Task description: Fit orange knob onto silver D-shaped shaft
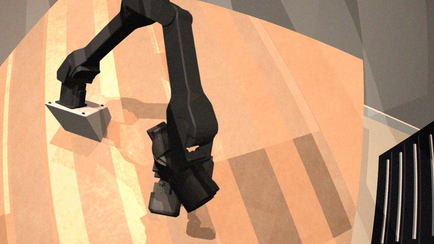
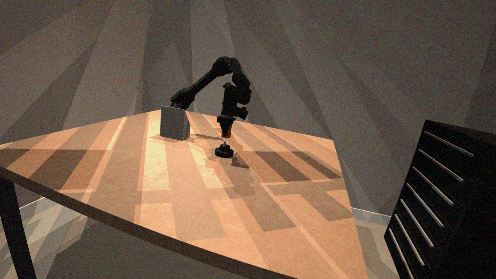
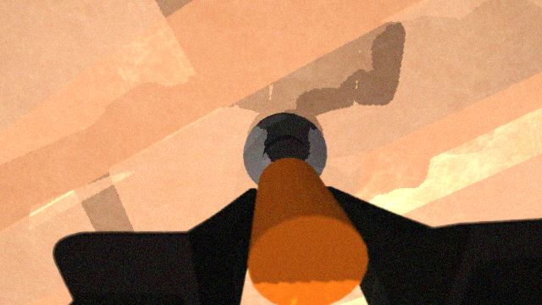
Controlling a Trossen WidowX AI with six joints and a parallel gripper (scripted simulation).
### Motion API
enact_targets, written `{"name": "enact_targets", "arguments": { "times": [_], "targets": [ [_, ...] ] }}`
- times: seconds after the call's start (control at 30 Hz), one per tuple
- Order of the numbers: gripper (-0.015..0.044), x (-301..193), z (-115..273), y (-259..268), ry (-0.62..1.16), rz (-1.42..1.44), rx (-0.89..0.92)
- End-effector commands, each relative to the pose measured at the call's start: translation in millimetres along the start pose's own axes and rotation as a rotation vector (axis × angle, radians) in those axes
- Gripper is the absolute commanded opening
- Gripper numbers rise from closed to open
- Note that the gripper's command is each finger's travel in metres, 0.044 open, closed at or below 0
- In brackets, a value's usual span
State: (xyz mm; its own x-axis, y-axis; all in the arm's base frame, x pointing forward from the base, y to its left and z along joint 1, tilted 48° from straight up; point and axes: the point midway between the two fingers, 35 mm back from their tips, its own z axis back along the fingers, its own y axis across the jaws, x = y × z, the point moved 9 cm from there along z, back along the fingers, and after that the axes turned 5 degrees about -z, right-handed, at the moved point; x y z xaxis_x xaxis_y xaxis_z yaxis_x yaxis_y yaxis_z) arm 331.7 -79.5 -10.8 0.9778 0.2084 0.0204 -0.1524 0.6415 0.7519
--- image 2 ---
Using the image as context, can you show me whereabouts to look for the grey round pedestal with d-shaped shaft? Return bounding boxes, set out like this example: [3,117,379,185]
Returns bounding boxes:
[215,141,234,158]

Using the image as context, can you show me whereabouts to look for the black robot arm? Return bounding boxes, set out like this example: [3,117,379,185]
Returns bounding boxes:
[170,56,252,120]

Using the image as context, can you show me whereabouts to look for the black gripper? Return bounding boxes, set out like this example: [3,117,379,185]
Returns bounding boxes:
[217,100,237,136]

